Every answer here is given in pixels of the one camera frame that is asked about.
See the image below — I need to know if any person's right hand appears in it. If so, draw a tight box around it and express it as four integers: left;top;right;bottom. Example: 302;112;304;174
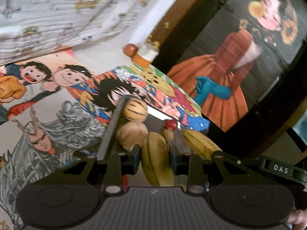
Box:
286;208;307;226

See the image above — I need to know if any white cartoon printed blanket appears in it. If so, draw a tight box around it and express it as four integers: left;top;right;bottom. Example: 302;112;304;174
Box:
0;0;169;63

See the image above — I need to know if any brown wooden door frame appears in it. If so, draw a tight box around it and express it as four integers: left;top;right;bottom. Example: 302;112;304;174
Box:
148;0;217;61

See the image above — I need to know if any wall poster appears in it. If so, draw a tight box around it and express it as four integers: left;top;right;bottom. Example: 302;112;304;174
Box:
167;0;299;133

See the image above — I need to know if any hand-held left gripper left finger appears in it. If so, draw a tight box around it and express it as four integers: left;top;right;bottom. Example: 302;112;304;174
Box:
34;144;142;194

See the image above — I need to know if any pale oval melon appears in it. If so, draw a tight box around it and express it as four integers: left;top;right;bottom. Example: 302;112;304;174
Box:
116;122;149;150

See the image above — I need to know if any reddish brown apple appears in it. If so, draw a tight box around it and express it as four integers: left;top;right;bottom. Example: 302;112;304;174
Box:
123;44;139;57

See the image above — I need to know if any small tan potato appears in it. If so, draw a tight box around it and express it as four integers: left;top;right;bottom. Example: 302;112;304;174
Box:
161;129;175;145

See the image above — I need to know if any glass jar with orange base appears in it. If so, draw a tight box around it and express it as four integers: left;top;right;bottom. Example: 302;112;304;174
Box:
133;42;161;68

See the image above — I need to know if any colourful cartoon printed cloth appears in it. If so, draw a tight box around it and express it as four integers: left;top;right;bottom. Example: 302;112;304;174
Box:
0;48;211;230

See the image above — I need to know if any dried yellow flower sprig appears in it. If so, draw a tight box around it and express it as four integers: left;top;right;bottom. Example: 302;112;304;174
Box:
146;21;169;51

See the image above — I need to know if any grey metal tray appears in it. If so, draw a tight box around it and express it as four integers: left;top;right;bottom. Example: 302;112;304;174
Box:
97;95;210;187

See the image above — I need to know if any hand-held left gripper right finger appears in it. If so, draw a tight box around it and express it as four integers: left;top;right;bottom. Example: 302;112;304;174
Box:
169;145;276;194

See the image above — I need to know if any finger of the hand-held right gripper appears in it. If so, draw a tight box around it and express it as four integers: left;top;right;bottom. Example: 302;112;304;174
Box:
230;154;264;173

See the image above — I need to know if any dark striped round melon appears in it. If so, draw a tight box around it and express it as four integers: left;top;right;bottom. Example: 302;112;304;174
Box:
123;99;148;122

